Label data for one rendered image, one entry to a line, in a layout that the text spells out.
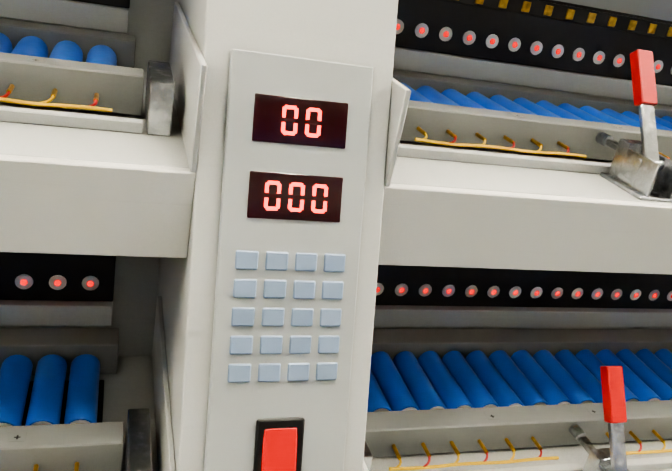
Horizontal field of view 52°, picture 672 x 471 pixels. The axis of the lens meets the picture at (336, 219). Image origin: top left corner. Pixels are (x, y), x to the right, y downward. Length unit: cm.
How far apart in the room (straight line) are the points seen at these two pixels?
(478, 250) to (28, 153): 23
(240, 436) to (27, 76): 21
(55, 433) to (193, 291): 13
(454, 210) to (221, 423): 16
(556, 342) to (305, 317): 31
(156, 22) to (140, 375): 25
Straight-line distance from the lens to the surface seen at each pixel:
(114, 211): 33
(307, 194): 33
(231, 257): 32
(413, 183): 36
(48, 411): 44
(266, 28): 33
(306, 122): 33
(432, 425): 46
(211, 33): 33
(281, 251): 33
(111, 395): 48
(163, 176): 32
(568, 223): 41
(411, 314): 55
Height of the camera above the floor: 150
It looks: 3 degrees down
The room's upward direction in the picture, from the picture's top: 4 degrees clockwise
